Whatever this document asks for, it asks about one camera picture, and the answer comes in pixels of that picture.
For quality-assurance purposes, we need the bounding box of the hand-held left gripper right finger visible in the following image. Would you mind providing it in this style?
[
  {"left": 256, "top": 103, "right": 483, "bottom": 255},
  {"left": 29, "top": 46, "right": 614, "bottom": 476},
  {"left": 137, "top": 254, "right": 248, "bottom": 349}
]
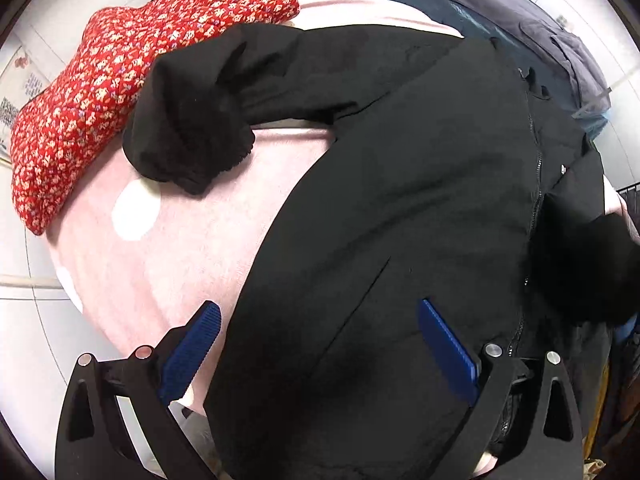
[{"left": 419, "top": 299, "right": 583, "bottom": 480}]

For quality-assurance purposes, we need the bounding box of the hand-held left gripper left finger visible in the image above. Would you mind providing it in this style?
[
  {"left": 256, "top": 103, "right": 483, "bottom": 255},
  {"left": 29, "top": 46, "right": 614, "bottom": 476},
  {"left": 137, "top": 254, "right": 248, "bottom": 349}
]
[{"left": 55, "top": 301, "right": 222, "bottom": 480}]

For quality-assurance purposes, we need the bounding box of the black jacket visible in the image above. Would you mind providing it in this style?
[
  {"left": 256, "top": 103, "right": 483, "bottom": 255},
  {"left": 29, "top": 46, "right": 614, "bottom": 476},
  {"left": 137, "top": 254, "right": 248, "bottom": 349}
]
[{"left": 121, "top": 24, "right": 640, "bottom": 480}]

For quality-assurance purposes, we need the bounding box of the pink dotted blanket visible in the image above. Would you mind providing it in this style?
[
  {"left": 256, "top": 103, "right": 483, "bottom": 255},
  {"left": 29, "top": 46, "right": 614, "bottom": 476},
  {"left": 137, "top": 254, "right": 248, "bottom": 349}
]
[{"left": 47, "top": 0, "right": 638, "bottom": 480}]

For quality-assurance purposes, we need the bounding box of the dark cloth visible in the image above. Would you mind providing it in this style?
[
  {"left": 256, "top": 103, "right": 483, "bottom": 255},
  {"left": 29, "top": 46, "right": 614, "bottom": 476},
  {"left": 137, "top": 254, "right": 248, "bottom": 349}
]
[{"left": 565, "top": 310, "right": 640, "bottom": 480}]

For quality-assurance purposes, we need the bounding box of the red floral cloth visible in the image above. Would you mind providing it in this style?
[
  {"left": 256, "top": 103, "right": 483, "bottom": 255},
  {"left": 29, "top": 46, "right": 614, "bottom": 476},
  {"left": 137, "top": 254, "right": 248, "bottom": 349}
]
[{"left": 10, "top": 0, "right": 301, "bottom": 237}]

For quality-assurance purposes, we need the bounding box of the blue cloth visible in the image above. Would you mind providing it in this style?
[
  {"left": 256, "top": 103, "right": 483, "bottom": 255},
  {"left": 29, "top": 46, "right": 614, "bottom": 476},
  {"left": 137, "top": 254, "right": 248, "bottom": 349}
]
[{"left": 320, "top": 0, "right": 613, "bottom": 136}]

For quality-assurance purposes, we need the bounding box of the wall poster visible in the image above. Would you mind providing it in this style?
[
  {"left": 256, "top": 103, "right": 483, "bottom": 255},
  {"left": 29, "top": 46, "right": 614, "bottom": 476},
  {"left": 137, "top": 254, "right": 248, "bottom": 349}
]
[{"left": 0, "top": 45, "right": 31, "bottom": 161}]

